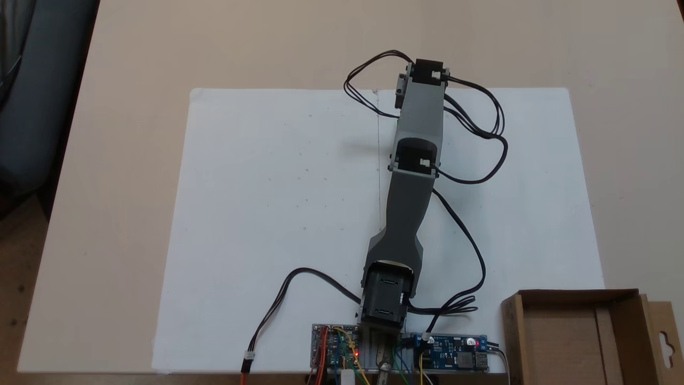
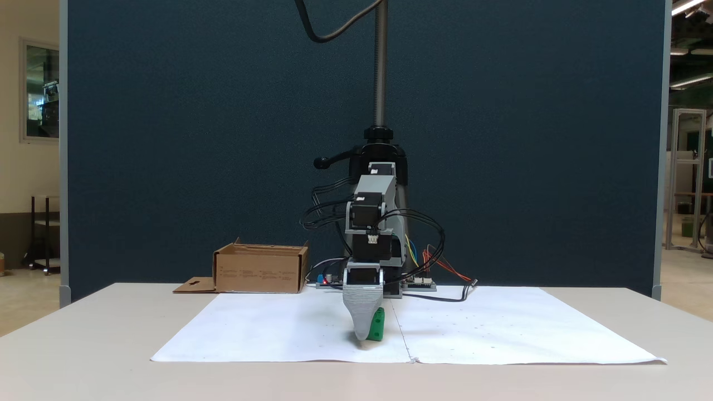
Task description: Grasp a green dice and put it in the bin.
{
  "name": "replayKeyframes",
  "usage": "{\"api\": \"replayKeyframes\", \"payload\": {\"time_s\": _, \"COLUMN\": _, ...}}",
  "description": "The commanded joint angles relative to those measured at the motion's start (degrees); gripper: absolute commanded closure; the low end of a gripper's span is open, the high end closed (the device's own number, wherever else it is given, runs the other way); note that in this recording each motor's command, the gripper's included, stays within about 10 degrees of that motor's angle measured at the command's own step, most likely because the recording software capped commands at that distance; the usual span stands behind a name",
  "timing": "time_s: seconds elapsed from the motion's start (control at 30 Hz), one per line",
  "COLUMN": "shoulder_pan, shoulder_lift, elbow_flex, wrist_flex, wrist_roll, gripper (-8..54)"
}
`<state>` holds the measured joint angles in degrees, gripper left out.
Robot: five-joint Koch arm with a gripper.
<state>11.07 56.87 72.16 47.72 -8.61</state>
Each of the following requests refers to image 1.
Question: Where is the white paper sheet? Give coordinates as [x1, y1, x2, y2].
[151, 87, 606, 374]

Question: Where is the motor controller circuit board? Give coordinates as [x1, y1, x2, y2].
[312, 324, 364, 369]

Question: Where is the blue power circuit board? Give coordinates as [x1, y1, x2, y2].
[409, 333, 489, 371]

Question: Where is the brown cardboard box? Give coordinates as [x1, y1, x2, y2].
[501, 289, 684, 385]

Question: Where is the dark grey chair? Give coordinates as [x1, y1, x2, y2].
[0, 0, 99, 220]

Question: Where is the black cable with white connector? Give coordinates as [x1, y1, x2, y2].
[243, 267, 363, 369]

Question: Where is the thin black wrist wire loop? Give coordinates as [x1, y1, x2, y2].
[344, 50, 415, 119]

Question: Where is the black base motor wire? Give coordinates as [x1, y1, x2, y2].
[409, 187, 487, 332]

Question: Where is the yellow jumper wire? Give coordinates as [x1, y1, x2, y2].
[332, 327, 369, 385]

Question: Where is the long black motor wire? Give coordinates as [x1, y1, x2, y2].
[436, 75, 508, 185]

